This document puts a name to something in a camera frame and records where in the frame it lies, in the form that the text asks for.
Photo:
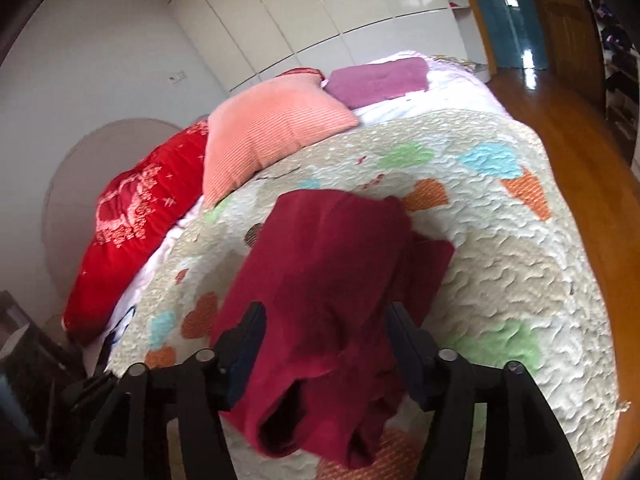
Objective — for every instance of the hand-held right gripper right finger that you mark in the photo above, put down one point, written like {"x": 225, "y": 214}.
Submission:
{"x": 405, "y": 350}

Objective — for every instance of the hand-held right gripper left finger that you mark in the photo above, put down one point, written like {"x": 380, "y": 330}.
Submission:
{"x": 247, "y": 355}

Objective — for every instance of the dark red fleece top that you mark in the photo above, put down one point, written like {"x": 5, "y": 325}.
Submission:
{"x": 325, "y": 285}

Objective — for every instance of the patchwork quilted bedspread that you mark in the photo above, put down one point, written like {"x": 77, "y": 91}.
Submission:
{"x": 500, "y": 270}

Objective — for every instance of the black phone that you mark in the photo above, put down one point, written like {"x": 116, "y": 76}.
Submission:
{"x": 102, "y": 355}

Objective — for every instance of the red embroidered duvet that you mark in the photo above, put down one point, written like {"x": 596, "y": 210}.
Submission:
{"x": 130, "y": 240}

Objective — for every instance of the pink ribbed pillow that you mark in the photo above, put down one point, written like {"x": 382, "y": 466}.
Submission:
{"x": 270, "y": 125}

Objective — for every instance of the grey round headboard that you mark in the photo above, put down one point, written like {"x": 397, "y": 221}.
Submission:
{"x": 75, "y": 180}

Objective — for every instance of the purple folded blanket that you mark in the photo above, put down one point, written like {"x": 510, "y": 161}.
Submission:
{"x": 375, "y": 82}

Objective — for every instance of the teal door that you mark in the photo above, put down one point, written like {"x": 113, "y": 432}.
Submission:
{"x": 500, "y": 35}

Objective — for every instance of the shoe rack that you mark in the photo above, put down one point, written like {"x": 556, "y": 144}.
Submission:
{"x": 620, "y": 85}

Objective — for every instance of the white glossy wardrobe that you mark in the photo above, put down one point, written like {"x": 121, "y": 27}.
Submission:
{"x": 300, "y": 10}

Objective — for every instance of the wooden door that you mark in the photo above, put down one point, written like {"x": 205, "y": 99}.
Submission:
{"x": 565, "y": 35}

